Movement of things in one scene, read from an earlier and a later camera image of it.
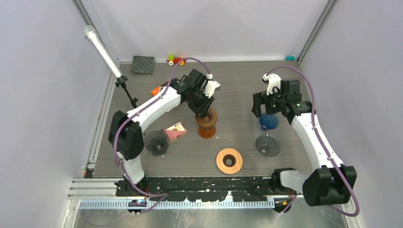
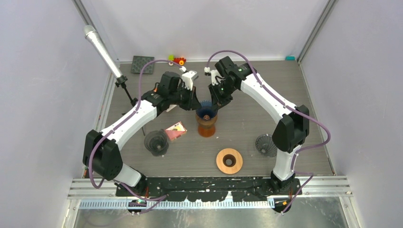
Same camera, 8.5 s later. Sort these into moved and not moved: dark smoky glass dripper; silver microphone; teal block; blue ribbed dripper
Moved: blue ribbed dripper
Not moved: dark smoky glass dripper; teal block; silver microphone
